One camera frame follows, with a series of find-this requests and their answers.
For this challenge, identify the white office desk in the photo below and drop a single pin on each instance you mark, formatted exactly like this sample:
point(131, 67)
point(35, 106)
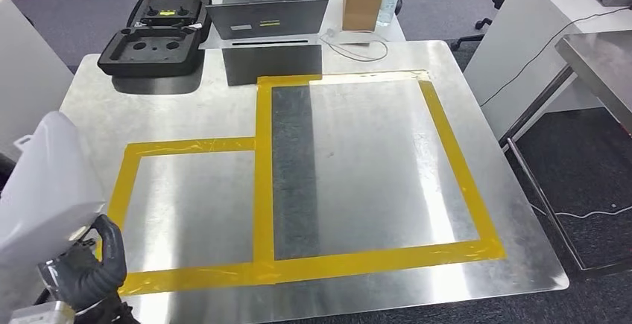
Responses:
point(518, 40)

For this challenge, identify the black foam-lined case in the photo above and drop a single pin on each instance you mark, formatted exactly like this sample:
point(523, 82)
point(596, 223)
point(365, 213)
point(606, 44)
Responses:
point(153, 55)

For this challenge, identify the white plastic mirror cover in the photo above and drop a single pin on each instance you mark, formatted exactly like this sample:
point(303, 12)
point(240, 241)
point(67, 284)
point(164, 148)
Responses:
point(49, 188)

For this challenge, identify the grey five-finger robot hand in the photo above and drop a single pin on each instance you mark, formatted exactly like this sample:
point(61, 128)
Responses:
point(84, 272)

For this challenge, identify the steel workbench table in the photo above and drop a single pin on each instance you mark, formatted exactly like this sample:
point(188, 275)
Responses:
point(370, 164)
point(602, 65)

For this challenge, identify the small yellow tape rectangle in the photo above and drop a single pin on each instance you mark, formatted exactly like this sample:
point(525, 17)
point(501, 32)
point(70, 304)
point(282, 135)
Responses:
point(187, 145)

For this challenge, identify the white desk side panel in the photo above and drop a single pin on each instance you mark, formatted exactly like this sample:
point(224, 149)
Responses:
point(29, 65)

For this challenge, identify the large yellow tape rectangle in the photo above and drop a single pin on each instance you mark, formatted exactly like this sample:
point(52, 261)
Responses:
point(459, 164)

